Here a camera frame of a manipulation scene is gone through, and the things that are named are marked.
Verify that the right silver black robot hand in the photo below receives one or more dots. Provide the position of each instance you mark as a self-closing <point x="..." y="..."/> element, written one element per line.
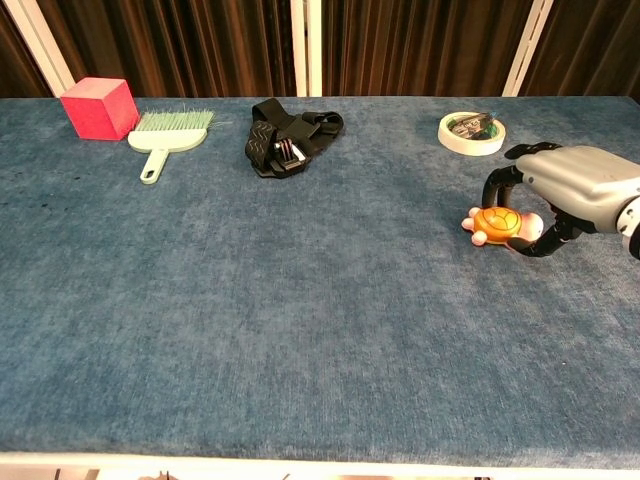
<point x="575" y="177"/>

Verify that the orange pink turtle toy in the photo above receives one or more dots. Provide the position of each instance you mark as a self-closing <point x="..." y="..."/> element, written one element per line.
<point x="500" y="224"/>

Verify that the mint green hand brush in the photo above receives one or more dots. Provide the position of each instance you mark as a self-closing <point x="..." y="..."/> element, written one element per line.
<point x="167" y="136"/>

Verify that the white masking tape roll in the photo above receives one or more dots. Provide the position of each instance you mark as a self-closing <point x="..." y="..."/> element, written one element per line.
<point x="471" y="142"/>

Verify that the small items inside tape roll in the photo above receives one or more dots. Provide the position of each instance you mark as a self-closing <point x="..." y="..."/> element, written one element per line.
<point x="472" y="125"/>

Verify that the blue felt table cloth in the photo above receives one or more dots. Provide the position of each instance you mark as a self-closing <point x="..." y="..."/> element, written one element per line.
<point x="300" y="280"/>

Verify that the dark brown curtain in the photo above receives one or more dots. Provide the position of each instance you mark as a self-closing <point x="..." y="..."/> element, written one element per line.
<point x="190" y="45"/>

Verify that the red foam cube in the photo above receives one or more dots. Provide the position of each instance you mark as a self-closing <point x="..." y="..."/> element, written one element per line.
<point x="100" y="107"/>

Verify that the white frame post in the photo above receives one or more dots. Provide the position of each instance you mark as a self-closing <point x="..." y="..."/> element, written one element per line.
<point x="42" y="42"/>
<point x="306" y="47"/>
<point x="527" y="47"/>

